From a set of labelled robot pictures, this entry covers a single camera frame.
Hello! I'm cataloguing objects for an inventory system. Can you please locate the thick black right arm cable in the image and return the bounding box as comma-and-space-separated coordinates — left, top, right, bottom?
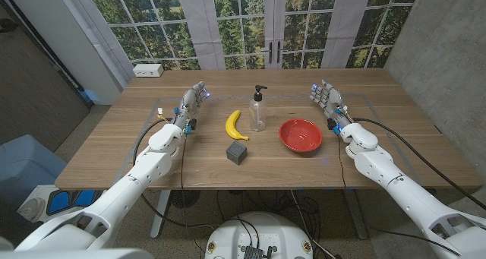
352, 116, 486, 211

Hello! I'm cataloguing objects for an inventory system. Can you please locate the white robot torso base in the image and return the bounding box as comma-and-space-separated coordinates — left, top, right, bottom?
204, 211, 314, 259

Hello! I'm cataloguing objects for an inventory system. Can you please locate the red bowl plate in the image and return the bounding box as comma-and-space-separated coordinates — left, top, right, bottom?
278, 118, 323, 154

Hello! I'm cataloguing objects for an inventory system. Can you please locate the black round fan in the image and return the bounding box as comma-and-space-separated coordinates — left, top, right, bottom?
170, 189, 201, 209

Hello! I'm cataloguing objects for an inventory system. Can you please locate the yellow banana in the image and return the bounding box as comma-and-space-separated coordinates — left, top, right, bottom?
225, 109, 250, 141

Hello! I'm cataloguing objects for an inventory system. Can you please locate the white table leg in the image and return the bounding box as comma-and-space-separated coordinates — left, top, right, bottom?
150, 189, 172, 239

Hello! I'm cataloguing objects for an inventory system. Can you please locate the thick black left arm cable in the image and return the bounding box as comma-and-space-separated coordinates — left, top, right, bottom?
131, 117, 172, 165

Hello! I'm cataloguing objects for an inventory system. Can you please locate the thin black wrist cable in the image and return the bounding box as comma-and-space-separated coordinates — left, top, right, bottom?
336, 132, 348, 192
178, 131, 189, 229

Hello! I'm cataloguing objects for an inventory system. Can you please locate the grey table leg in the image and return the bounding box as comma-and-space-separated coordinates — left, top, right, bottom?
343, 188, 369, 240

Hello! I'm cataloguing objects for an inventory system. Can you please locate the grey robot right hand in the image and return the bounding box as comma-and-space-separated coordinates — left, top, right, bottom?
308, 79, 354, 128

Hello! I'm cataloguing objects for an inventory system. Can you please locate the blue and black patterned object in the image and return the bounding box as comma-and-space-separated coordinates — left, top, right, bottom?
45, 189, 104, 216

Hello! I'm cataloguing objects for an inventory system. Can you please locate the thin black left wrist cable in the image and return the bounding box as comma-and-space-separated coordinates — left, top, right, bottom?
178, 131, 189, 229

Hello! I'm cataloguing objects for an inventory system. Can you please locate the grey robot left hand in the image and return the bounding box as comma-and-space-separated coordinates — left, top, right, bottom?
172, 80, 211, 130

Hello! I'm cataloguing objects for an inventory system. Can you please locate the white power strip box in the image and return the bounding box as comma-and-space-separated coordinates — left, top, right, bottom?
132, 63, 165, 78

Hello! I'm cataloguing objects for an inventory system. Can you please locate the blue plastic bin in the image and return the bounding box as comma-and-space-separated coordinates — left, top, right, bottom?
0, 134, 68, 210

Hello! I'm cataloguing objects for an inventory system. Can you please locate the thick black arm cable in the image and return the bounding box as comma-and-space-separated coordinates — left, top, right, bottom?
352, 116, 486, 211
131, 117, 172, 165

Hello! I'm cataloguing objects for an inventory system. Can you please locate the dark brown door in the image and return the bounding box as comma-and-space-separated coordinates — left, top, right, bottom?
0, 0, 94, 152

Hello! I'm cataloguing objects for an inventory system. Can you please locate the white grey sneaker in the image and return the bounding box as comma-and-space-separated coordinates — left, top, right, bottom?
22, 197, 47, 222

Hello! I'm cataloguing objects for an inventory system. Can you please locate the dark grey block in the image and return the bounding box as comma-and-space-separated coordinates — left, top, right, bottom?
226, 140, 248, 166

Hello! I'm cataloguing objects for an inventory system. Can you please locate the printed window backdrop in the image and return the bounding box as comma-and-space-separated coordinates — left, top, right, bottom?
81, 0, 423, 71

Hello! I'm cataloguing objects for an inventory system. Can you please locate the clear pump dispenser bottle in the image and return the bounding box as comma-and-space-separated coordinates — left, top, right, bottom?
248, 84, 269, 133

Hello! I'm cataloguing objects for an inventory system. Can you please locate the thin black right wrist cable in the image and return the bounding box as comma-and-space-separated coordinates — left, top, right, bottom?
336, 132, 348, 192

